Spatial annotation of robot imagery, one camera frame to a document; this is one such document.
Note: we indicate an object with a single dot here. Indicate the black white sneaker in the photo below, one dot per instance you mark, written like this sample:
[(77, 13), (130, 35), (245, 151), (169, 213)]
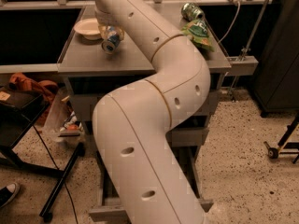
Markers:
[(8, 193)]

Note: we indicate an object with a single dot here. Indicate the green chip bag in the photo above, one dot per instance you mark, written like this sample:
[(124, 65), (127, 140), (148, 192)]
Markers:
[(197, 32)]

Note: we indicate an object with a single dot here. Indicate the grey drawer cabinet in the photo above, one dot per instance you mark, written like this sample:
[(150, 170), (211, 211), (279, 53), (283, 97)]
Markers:
[(93, 56)]

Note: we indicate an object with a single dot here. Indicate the black wheeled tripod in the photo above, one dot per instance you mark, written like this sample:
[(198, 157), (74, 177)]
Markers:
[(285, 146)]

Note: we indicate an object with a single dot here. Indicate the white paper bowl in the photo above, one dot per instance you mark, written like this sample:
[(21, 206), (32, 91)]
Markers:
[(88, 28)]

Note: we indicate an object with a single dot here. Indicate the dark cabinet right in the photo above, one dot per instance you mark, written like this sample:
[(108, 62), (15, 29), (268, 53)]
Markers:
[(276, 81)]

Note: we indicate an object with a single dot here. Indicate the metal pole stand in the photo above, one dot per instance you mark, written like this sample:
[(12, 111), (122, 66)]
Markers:
[(243, 64)]

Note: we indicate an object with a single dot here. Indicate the clear plastic bag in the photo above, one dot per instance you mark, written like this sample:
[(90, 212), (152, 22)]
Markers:
[(61, 124)]

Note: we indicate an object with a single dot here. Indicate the orange cloth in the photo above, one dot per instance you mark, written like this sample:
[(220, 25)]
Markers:
[(47, 88)]

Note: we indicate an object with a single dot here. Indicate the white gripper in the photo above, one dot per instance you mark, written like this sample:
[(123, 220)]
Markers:
[(103, 20)]

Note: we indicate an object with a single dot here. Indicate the blue silver redbull can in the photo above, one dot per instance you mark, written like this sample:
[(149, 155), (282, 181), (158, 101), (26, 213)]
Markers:
[(110, 42)]

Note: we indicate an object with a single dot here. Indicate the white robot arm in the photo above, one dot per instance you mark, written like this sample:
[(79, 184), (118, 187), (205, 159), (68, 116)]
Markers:
[(177, 90)]

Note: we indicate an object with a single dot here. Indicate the green soda can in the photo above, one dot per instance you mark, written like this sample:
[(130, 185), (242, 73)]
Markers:
[(190, 12)]

